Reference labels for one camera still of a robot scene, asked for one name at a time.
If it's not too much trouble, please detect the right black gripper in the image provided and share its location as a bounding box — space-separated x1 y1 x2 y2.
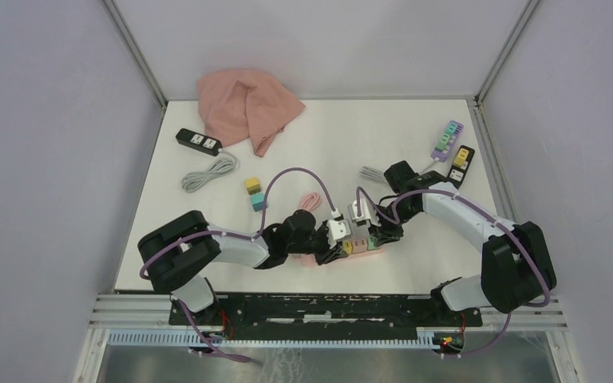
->
367 198 420 247

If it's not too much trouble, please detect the green plug adapter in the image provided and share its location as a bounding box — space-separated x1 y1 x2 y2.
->
366 236 381 251

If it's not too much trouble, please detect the pink power strip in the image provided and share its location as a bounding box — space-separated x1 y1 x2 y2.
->
289 249 384 267

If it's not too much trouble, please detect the teal plug adapter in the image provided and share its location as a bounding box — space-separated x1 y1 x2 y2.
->
250 191 267 212

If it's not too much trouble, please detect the yellow plug adapter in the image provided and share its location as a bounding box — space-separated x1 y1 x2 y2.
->
244 177 262 195

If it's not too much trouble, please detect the black power strip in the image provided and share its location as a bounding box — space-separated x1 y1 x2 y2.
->
446 145 476 189
176 128 223 156

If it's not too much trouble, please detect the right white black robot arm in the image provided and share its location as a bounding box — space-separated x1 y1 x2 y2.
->
350 161 557 326

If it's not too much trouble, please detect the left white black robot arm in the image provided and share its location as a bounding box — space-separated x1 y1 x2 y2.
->
138 210 351 325

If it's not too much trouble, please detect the pink plug adapter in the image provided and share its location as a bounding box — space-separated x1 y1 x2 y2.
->
352 238 368 254

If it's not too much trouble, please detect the yellow adapter on pink strip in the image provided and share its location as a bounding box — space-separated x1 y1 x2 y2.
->
342 240 354 255

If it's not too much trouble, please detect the yellow adapter on black strip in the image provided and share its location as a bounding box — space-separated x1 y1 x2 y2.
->
453 148 470 168

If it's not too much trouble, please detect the purple power strip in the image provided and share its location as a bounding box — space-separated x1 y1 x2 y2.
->
430 120 464 163

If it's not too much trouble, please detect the pink cloth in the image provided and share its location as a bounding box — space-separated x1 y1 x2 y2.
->
196 69 306 158

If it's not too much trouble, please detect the grey cable at right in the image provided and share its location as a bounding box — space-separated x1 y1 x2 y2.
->
359 160 442 185

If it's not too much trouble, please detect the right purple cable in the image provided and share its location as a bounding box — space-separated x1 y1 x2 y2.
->
355 186 552 359

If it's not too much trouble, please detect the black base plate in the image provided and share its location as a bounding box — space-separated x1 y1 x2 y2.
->
192 292 483 341

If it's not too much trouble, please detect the grey power strip cable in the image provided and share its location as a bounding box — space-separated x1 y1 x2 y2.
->
180 149 239 194

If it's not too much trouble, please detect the white cable duct rail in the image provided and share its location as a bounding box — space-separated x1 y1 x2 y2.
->
107 329 439 351

